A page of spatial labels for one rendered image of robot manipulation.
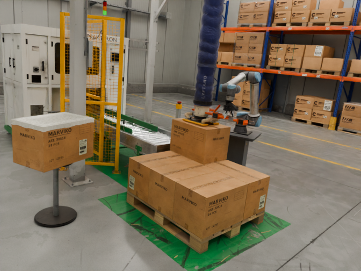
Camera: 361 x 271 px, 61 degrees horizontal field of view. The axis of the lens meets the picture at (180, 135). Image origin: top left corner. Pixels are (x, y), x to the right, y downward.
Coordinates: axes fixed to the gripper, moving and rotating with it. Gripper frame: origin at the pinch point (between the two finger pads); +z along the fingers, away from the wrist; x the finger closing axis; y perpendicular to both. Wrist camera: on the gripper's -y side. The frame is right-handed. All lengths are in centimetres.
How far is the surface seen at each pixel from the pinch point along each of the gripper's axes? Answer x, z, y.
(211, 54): 7, -67, 31
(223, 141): -7.3, 29.7, 10.1
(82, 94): 103, -7, 145
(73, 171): 114, 91, 145
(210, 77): 4, -42, 31
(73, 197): 129, 108, 108
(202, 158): 22, 46, 12
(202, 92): 10.1, -23.7, 34.5
